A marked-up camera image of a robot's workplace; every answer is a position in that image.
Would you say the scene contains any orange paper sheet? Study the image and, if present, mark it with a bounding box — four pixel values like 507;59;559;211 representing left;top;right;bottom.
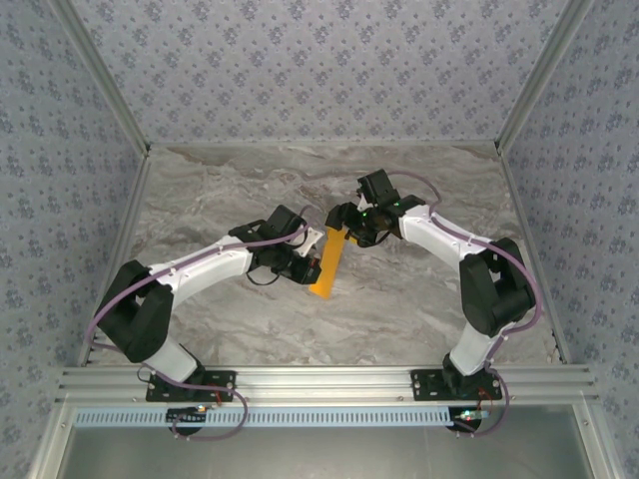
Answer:
308;227;348;302

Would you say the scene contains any grey sheet metal panel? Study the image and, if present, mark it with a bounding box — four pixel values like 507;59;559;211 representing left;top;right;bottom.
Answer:
62;426;598;479

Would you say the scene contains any small circuit board with LED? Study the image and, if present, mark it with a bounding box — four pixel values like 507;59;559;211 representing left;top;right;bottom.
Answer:
451;407;491;423
166;405;210;426

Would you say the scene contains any right thin black cable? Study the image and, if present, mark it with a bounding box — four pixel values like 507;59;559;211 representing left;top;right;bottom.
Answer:
356;227;395;248

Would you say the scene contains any thin black cable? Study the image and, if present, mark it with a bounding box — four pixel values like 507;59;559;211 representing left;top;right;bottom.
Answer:
247;267;282;287
356;227;395;248

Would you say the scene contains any left white camera bracket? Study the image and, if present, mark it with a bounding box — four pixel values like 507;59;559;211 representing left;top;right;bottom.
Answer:
293;227;324;259

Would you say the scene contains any left thin black cable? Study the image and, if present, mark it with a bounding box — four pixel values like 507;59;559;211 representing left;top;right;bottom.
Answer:
247;267;282;287

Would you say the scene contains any wide aluminium mounting rail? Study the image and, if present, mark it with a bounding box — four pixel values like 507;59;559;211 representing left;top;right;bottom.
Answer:
54;363;600;404

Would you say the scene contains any slotted pale cable duct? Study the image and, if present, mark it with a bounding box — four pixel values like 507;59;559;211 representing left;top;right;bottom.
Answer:
73;406;493;429

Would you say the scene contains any aluminium table side rail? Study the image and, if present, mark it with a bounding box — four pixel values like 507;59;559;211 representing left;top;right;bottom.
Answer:
77;149;154;368
497;149;571;368

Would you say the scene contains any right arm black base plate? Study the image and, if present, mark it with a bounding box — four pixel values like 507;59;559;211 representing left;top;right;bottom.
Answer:
409;368;500;403

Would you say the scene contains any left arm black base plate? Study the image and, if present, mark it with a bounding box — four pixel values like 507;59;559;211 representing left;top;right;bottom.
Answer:
145;369;238;403

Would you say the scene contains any aluminium frame post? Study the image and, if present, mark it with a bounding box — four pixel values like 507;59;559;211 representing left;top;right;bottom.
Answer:
493;0;598;157
49;0;153;157

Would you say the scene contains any aluminium frame bar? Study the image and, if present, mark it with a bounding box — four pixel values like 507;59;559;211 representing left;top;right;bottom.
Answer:
27;402;76;479
571;401;618;479

